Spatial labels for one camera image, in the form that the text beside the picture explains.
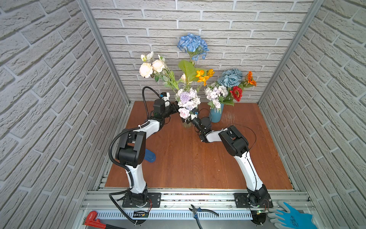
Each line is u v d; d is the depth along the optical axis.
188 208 0.71
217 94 0.83
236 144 0.63
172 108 0.83
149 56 0.73
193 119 0.87
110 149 0.46
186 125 1.04
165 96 0.85
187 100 0.77
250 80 0.76
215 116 1.00
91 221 0.67
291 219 0.68
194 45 0.69
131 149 0.51
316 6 0.70
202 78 0.77
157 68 0.72
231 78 0.79
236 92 0.80
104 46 0.85
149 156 0.89
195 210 0.70
